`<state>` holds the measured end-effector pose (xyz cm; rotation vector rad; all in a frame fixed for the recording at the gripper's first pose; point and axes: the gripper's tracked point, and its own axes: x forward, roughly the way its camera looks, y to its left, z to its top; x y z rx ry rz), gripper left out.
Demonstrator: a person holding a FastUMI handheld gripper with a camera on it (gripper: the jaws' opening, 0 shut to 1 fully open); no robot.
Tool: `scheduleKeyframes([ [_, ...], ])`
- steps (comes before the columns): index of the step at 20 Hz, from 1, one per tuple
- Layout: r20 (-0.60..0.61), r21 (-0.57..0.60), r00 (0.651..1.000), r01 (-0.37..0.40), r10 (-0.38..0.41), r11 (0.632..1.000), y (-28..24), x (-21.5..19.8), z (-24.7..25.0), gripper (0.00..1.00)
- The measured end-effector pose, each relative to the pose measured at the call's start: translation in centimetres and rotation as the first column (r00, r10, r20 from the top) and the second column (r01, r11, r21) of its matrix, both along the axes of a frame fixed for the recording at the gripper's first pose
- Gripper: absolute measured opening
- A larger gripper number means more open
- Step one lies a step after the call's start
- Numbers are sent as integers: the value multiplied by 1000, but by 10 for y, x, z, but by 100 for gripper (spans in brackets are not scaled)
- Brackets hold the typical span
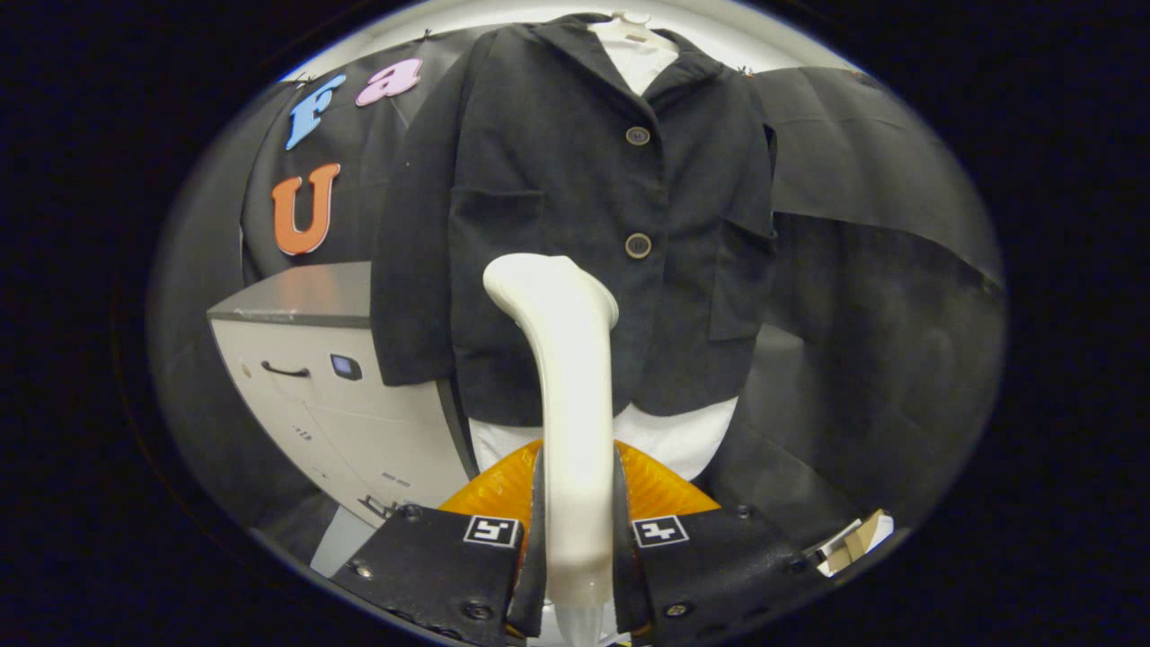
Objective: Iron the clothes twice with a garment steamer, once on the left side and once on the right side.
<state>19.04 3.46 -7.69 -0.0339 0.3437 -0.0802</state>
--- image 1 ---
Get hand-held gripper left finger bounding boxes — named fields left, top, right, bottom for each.
left=331, top=440, right=547, bottom=646

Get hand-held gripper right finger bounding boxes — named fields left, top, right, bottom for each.
left=614, top=439, right=827, bottom=641

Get white garment steamer head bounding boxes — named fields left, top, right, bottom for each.
left=482, top=253, right=621, bottom=610

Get black button jacket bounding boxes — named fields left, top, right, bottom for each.
left=370, top=13, right=779, bottom=428

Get white clothes hanger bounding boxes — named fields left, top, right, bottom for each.
left=588, top=9, right=681, bottom=50

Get small cardboard piece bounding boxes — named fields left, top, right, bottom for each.
left=813, top=510, right=895, bottom=576

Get grey topped white cabinet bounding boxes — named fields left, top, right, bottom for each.
left=207, top=261, right=477, bottom=527

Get black backdrop cloth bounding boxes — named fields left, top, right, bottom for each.
left=148, top=27, right=1005, bottom=576

